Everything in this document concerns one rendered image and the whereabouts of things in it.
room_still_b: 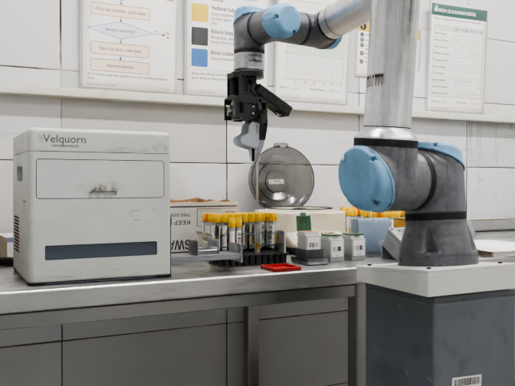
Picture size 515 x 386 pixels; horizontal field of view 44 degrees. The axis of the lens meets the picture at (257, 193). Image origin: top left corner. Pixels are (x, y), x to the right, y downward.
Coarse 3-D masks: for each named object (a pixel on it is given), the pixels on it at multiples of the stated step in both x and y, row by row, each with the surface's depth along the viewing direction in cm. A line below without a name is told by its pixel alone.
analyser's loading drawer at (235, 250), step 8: (192, 240) 139; (208, 240) 143; (216, 240) 139; (192, 248) 139; (200, 248) 143; (208, 248) 143; (216, 248) 139; (232, 248) 145; (240, 248) 141; (176, 256) 136; (184, 256) 136; (192, 256) 136; (200, 256) 137; (208, 256) 138; (216, 256) 138; (224, 256) 139; (232, 256) 140; (240, 256) 141
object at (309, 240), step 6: (300, 234) 156; (306, 234) 154; (312, 234) 154; (318, 234) 155; (300, 240) 156; (306, 240) 153; (312, 240) 154; (318, 240) 154; (300, 246) 156; (306, 246) 153; (312, 246) 154; (318, 246) 154
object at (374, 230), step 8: (352, 224) 172; (360, 224) 169; (368, 224) 170; (376, 224) 171; (384, 224) 171; (352, 232) 172; (360, 232) 169; (368, 232) 170; (376, 232) 171; (384, 232) 171; (368, 240) 170; (376, 240) 171; (368, 248) 170; (376, 248) 171; (368, 256) 168; (376, 256) 169
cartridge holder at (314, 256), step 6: (300, 252) 155; (306, 252) 152; (312, 252) 153; (318, 252) 154; (294, 258) 157; (300, 258) 154; (306, 258) 152; (312, 258) 153; (318, 258) 154; (324, 258) 154; (306, 264) 152; (312, 264) 151; (324, 264) 153
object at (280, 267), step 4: (268, 264) 147; (272, 264) 147; (276, 264) 148; (280, 264) 148; (284, 264) 149; (288, 264) 147; (264, 268) 144; (268, 268) 142; (272, 268) 141; (276, 268) 140; (280, 268) 141; (284, 268) 141; (288, 268) 142; (292, 268) 142; (296, 268) 143; (300, 268) 143
